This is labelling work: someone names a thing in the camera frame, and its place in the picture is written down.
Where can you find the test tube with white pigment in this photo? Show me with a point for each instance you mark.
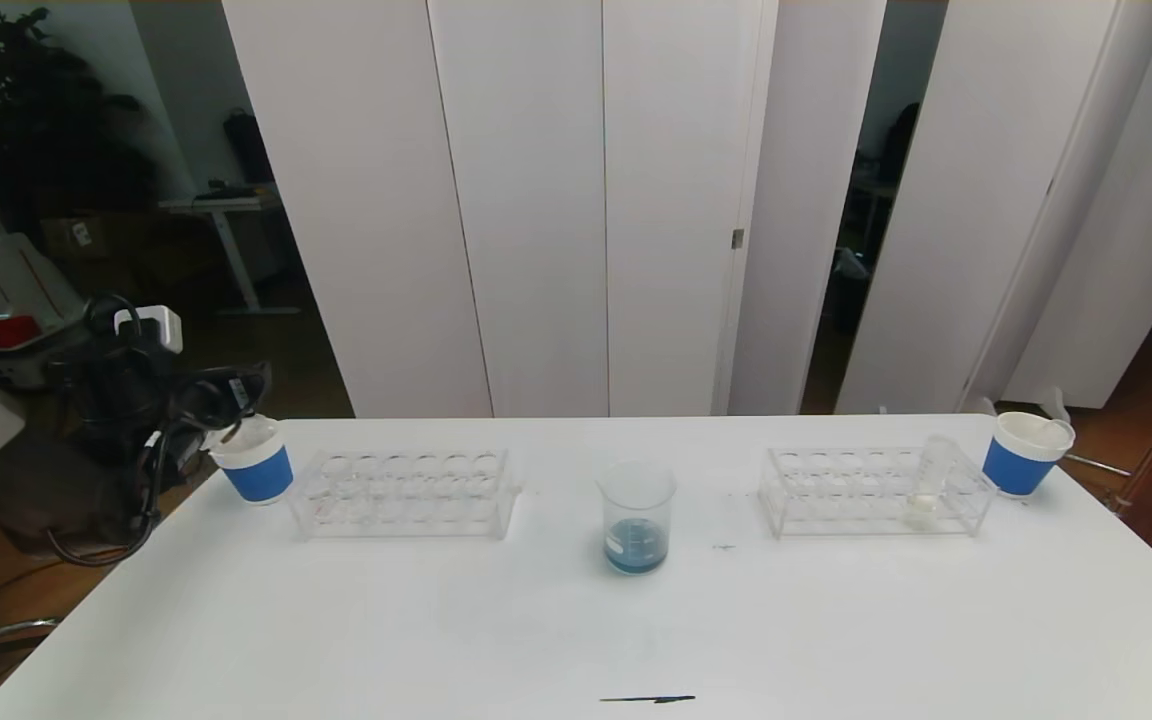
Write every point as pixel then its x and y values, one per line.
pixel 921 510

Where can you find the white machine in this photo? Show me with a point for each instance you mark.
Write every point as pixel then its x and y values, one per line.
pixel 16 270

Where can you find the blue white paper cup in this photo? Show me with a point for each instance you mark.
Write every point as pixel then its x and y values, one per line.
pixel 1016 470
pixel 261 478

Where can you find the clear glass beaker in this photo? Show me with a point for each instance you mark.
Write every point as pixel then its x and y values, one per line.
pixel 636 545

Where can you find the chrome chair leg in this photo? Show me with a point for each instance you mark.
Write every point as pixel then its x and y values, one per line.
pixel 1096 465

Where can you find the black bag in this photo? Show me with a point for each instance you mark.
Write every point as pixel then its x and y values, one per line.
pixel 251 148

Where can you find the dark green potted plant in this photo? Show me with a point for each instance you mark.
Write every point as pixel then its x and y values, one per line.
pixel 36 120

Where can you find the white partition foot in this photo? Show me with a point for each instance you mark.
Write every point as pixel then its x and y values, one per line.
pixel 986 406
pixel 1053 402

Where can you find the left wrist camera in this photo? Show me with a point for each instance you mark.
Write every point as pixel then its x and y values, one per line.
pixel 151 328

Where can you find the clear acrylic test tube rack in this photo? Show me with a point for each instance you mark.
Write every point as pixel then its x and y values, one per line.
pixel 856 500
pixel 406 500

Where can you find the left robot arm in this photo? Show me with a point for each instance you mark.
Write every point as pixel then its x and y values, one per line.
pixel 56 490

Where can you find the cardboard box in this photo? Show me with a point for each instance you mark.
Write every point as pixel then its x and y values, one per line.
pixel 111 258

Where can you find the white desk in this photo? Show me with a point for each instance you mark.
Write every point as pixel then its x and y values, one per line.
pixel 226 205

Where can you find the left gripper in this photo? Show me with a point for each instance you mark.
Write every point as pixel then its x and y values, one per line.
pixel 237 391

